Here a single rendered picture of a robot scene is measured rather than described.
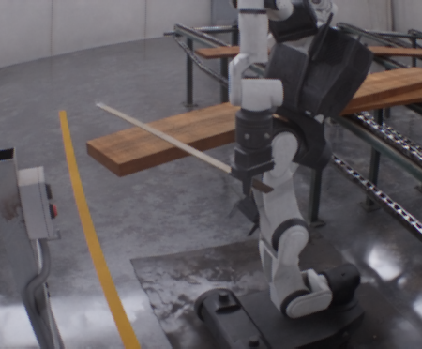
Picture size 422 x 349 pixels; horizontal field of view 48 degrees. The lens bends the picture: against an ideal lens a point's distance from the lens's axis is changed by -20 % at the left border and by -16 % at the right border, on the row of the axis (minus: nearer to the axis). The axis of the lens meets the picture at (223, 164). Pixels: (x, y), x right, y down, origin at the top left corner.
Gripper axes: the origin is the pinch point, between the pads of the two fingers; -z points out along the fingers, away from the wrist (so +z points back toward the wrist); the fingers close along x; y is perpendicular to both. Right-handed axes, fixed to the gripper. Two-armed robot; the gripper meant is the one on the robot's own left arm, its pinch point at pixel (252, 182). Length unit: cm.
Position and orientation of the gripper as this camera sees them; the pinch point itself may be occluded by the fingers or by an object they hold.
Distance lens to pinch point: 140.8
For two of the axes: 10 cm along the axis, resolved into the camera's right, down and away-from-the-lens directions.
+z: 0.1, -9.1, -4.1
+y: -6.3, -3.2, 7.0
